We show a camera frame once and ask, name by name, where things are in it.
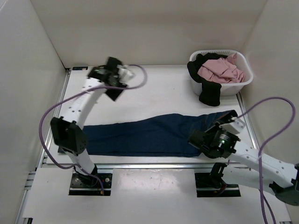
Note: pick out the white laundry basket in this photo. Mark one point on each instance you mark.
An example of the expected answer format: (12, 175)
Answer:
(226, 89)

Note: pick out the pink garment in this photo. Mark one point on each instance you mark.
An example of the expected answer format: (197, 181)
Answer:
(222, 71)

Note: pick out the dark blue denim trousers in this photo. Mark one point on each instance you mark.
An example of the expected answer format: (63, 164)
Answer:
(160, 136)

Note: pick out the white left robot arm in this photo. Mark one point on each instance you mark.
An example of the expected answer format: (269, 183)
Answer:
(67, 130)

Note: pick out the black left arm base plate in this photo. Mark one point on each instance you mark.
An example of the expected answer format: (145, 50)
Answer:
(90, 186)

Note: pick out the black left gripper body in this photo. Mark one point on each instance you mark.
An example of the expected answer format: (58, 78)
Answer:
(114, 94)

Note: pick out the black garment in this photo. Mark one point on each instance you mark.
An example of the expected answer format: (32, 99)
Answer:
(211, 91)

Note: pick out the aluminium right side rail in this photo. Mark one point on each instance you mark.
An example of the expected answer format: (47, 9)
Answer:
(248, 122)

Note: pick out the aluminium table edge rail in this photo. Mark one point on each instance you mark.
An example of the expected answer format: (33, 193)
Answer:
(106, 167)

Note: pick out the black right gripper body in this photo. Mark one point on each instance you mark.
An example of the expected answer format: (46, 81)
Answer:
(213, 130)

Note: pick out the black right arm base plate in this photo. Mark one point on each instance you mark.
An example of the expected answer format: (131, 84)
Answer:
(207, 187)

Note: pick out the small blue label sticker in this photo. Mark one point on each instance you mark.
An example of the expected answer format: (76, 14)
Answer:
(80, 68)

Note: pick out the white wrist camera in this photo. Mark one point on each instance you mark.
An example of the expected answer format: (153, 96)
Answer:
(235, 127)
(125, 74)

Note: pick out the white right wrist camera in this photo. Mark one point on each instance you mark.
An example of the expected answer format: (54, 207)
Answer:
(235, 127)

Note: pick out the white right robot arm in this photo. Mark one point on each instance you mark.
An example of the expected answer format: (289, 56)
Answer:
(266, 173)

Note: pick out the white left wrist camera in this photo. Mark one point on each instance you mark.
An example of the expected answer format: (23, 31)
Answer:
(125, 74)

